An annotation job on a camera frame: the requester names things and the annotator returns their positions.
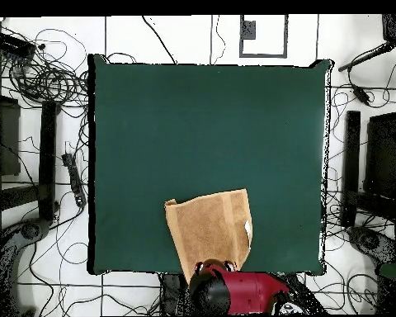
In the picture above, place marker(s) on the tan terry towel white label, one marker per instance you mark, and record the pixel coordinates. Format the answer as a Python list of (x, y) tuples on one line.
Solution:
[(208, 228)]

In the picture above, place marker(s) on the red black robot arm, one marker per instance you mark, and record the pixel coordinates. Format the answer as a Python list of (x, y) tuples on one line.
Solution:
[(247, 290)]

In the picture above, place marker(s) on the dark flat panel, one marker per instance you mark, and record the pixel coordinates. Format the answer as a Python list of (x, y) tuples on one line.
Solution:
[(382, 155), (6, 138)]

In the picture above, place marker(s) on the black metal stand foot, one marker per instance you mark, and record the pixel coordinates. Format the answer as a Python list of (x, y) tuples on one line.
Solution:
[(351, 165), (48, 158)]

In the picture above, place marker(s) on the dark green table cloth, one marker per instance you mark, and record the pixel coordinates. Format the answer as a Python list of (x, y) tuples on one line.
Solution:
[(201, 109)]

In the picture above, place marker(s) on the slim black power strip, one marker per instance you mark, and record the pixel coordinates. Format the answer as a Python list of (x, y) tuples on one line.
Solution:
[(74, 180)]

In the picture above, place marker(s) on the black power adapter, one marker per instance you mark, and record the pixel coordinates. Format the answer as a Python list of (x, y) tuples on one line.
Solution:
[(361, 95)]

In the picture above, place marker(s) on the black rod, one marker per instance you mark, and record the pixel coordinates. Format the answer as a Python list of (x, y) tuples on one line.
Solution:
[(366, 56)]

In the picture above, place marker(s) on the black electronics box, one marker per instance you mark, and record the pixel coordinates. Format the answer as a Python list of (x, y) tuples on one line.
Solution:
[(13, 44)]

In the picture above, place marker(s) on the dark square frame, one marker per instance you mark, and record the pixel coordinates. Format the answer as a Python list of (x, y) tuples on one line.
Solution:
[(264, 55)]

